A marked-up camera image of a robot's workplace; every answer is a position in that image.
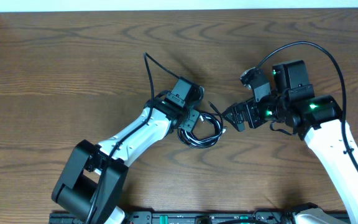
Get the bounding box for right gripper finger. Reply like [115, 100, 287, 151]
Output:
[223, 103, 243, 123]
[233, 121, 245, 132]

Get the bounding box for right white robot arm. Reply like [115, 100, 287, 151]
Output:
[223, 60, 358, 223]

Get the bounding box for black USB cable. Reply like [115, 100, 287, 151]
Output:
[177, 101, 227, 149]

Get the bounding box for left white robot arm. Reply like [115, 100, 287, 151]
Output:
[52, 77, 204, 223]

